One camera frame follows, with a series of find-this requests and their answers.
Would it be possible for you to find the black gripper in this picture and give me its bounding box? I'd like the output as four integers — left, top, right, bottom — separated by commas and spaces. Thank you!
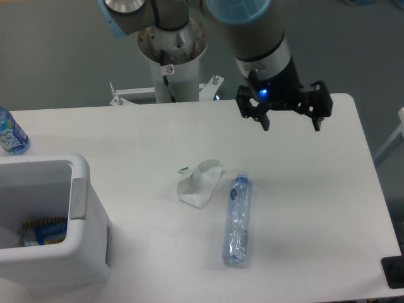
235, 56, 333, 131

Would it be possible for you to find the crushed clear plastic bottle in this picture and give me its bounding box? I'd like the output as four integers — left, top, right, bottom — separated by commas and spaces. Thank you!
222, 172, 253, 264

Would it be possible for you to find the white paper wrapper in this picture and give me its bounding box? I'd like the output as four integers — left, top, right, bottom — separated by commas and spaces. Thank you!
177, 159, 223, 209

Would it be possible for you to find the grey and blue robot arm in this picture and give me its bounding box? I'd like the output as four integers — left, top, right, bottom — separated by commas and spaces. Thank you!
98, 1, 333, 130

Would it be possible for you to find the white trash can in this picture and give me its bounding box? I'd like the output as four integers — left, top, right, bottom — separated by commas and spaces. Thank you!
1, 153, 112, 287

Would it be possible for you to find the black device at table edge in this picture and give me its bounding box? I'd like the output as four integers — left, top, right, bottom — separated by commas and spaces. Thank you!
381, 256, 403, 289

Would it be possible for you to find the blue snack packet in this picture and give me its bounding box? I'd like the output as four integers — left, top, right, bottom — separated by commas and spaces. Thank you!
21, 217, 68, 247

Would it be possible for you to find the blue labelled water bottle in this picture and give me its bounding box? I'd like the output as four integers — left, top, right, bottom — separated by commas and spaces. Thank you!
1, 107, 30, 155

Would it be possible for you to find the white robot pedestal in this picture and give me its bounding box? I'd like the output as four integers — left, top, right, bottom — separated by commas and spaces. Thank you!
110, 18, 224, 106

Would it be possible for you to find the white frame at right edge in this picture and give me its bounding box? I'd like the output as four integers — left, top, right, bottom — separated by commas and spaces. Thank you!
373, 107, 403, 168

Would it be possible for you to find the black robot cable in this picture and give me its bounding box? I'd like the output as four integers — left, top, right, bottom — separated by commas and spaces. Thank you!
160, 49, 177, 104

